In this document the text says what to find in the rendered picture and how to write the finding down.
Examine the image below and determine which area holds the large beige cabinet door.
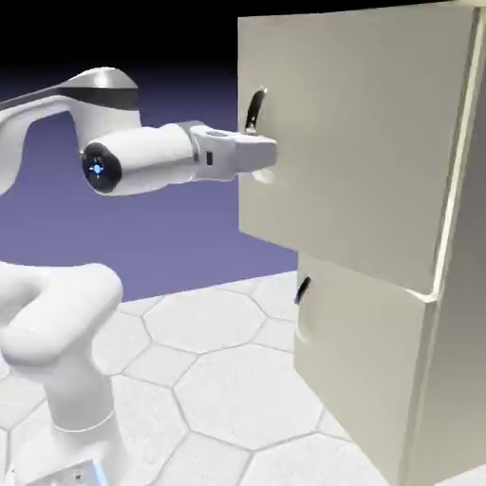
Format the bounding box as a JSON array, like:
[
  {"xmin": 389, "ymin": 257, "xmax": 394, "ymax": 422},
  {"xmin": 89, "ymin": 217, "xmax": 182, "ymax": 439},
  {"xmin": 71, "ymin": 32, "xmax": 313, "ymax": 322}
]
[{"xmin": 236, "ymin": 3, "xmax": 486, "ymax": 305}]

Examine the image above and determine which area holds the small beige cabinet door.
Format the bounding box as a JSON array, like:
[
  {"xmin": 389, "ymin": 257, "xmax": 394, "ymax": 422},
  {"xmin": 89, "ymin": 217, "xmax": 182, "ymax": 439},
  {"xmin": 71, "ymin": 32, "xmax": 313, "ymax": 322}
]
[{"xmin": 293, "ymin": 252, "xmax": 439, "ymax": 486}]

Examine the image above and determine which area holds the beige cabinet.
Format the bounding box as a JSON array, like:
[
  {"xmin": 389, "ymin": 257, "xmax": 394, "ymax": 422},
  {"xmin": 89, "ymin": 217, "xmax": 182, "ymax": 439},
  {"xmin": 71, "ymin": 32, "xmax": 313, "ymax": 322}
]
[{"xmin": 236, "ymin": 0, "xmax": 486, "ymax": 486}]

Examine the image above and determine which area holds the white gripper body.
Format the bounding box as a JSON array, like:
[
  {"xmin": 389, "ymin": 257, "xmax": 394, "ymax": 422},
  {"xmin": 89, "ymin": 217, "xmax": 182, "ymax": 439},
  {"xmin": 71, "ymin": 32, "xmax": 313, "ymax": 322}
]
[{"xmin": 233, "ymin": 131, "xmax": 279, "ymax": 177}]

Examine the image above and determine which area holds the curved dark metal handle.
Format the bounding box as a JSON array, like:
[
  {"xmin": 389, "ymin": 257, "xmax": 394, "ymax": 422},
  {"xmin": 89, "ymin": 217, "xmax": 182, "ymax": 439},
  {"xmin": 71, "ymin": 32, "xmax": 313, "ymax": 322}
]
[
  {"xmin": 294, "ymin": 275, "xmax": 313, "ymax": 343},
  {"xmin": 243, "ymin": 86, "xmax": 277, "ymax": 186}
]

